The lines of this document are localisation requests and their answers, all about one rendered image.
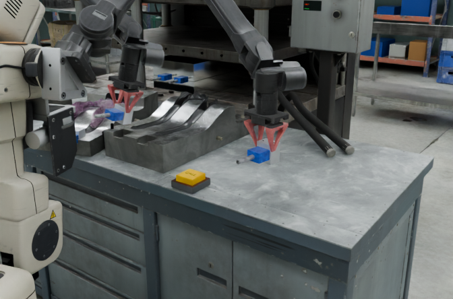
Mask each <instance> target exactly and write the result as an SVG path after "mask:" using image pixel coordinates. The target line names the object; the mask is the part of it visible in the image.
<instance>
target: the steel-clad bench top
mask: <svg viewBox="0 0 453 299"><path fill-rule="evenodd" d="M320 135H321V136H322V137H323V138H324V139H325V140H326V141H327V142H328V143H329V145H330V146H331V147H332V148H333V149H334V150H335V151H336V154H335V156H334V157H331V158H329V157H328V156H327V155H326V154H325V153H324V151H323V150H322V149H321V148H320V147H319V146H318V144H317V143H316V142H315V141H314V140H313V139H312V138H311V137H310V136H309V135H308V134H307V132H306V131H302V130H298V129H292V128H288V127H287V129H286V131H285V132H284V134H283V135H282V137H281V138H280V141H279V142H280V161H279V162H277V163H275V164H272V165H269V164H266V163H263V162H262V163H260V164H258V163H255V162H252V161H247V162H244V163H242V164H237V163H236V160H238V159H241V158H244V157H247V150H248V149H251V148H253V147H255V143H254V142H253V139H252V137H251V135H250V134H249V135H246V136H244V137H242V138H240V139H238V140H235V141H233V142H231V143H229V144H226V145H224V146H222V147H220V148H218V149H216V150H214V151H212V152H209V153H207V154H205V155H203V156H200V157H199V158H196V159H194V160H192V161H190V162H188V163H185V164H183V165H181V166H179V167H176V168H174V169H172V170H170V171H168V172H165V173H164V174H163V173H161V172H157V171H154V170H151V169H147V168H144V167H141V166H137V165H135V164H131V163H128V162H124V161H122V160H118V159H115V158H111V157H108V156H106V154H105V149H103V150H102V151H100V152H98V153H97V154H95V155H93V156H92V157H90V156H80V155H75V159H78V160H81V161H84V162H87V163H90V164H93V165H96V166H100V167H102V168H106V169H108V170H112V171H114V172H118V173H120V174H124V175H126V176H130V177H132V178H136V179H138V180H142V181H144V182H148V183H150V184H153V185H156V186H159V187H162V188H165V189H168V190H171V191H175V192H178V193H181V194H184V195H187V196H190V197H193V198H196V199H199V200H202V201H205V202H208V203H211V204H214V205H217V206H220V207H223V208H226V209H229V210H232V211H236V212H238V213H242V214H244V215H248V216H250V217H253V218H256V219H259V220H262V221H265V222H268V223H271V224H274V225H277V226H280V227H283V228H286V229H289V230H292V231H295V232H298V233H302V234H305V235H308V236H311V237H314V238H317V239H320V240H323V241H326V242H329V243H332V244H335V245H338V246H341V247H344V248H347V249H350V250H351V249H352V248H353V247H354V246H355V245H356V244H357V243H358V242H359V241H360V240H361V238H362V237H363V236H364V235H365V234H366V233H367V232H368V230H369V229H370V228H371V227H372V226H373V225H374V224H375V223H376V222H377V221H378V220H379V219H380V218H381V216H382V215H383V214H384V213H385V212H386V211H387V209H388V208H389V207H390V206H391V205H392V204H393V203H394V202H395V200H397V198H399V197H400V195H401V194H402V193H403V192H404V191H405V190H406V188H407V187H408V186H409V185H410V184H411V183H412V182H413V181H414V180H415V179H416V178H417V177H418V176H419V174H420V173H421V172H422V171H423V170H424V169H425V168H426V166H427V165H428V164H429V163H430V162H431V161H432V160H433V159H434V157H433V156H426V155H423V154H416V153H413V152H407V151H403V150H399V149H393V148H389V147H383V146H379V145H373V144H369V143H363V142H359V141H353V140H349V139H344V140H345V141H346V142H347V143H349V144H350V145H351V146H353V147H354V149H355V151H354V153H353V154H351V155H348V154H347V153H346V152H344V151H343V150H342V149H341V148H339V147H338V146H337V145H336V144H335V143H334V142H333V141H332V140H330V139H329V138H328V137H326V136H325V135H322V134H320ZM188 169H192V170H197V171H199V172H203V173H205V174H206V177H208V178H210V185H208V186H207V187H205V188H203V189H201V190H199V191H198V192H196V193H194V194H191V193H188V192H185V191H182V190H179V189H176V188H173V187H171V181H172V180H173V179H175V178H176V175H177V174H179V173H181V172H183V171H186V170H188Z"/></svg>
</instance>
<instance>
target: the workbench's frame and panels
mask: <svg viewBox="0 0 453 299"><path fill-rule="evenodd" d="M433 160H434V159H433ZM433 160H432V161H431V162H430V163H429V164H428V165H427V166H426V168H425V169H424V170H423V171H422V172H421V173H420V174H419V176H418V177H417V178H416V179H415V180H414V181H413V182H412V183H411V184H410V185H409V186H408V187H407V188H406V190H405V191H404V192H403V193H402V194H401V195H400V197H399V198H397V200H395V202H394V203H393V204H392V205H391V206H390V207H389V208H388V209H387V211H386V212H385V213H384V214H383V215H382V216H381V218H380V219H379V220H378V221H377V222H376V223H375V224H374V225H373V226H372V227H371V228H370V229H369V230H368V232H367V233H366V234H365V235H364V236H363V237H362V238H361V240H360V241H359V242H358V243H357V244H356V245H355V246H354V247H353V248H352V249H351V250H350V249H347V248H344V247H341V246H338V245H335V244H332V243H329V242H326V241H323V240H320V239H317V238H314V237H311V236H308V235H305V234H302V233H298V232H295V231H292V230H289V229H286V228H283V227H280V226H277V225H274V224H271V223H268V222H265V221H262V220H259V219H256V218H253V217H250V216H248V215H244V214H242V213H238V212H236V211H232V210H229V209H226V208H223V207H220V206H217V205H214V204H211V203H208V202H205V201H202V200H199V199H196V198H193V197H190V196H187V195H184V194H181V193H178V192H175V191H171V190H168V189H165V188H162V187H159V186H156V185H153V184H150V183H148V182H144V181H142V180H138V179H136V178H132V177H130V176H126V175H124V174H120V173H118V172H114V171H112V170H108V169H106V168H102V167H100V166H96V165H93V164H90V163H87V162H84V161H81V160H78V159H74V161H73V165H72V167H71V168H70V169H69V170H67V171H65V172H64V173H62V174H60V175H59V176H57V177H54V176H53V165H52V159H51V152H50V151H44V150H39V149H29V148H27V149H25V150H24V172H33V173H37V174H43V175H45V176H46V177H47V178H48V180H49V199H50V200H55V201H59V202H61V204H62V213H63V246H62V249H61V252H60V254H59V256H58V257H57V258H56V260H55V261H53V262H52V263H50V264H49V265H47V266H46V267H43V268H42V269H41V270H39V271H38V272H39V277H38V278H37V279H36V280H35V281H34V285H35V290H36V293H37V294H38V295H40V296H42V297H43V299H408V295H409V285H410V280H411V270H412V264H413V255H414V249H415V239H416V233H417V224H418V218H419V208H420V203H421V194H422V190H423V179H424V177H425V175H426V174H427V173H428V172H429V171H430V170H431V169H432V168H433Z"/></svg>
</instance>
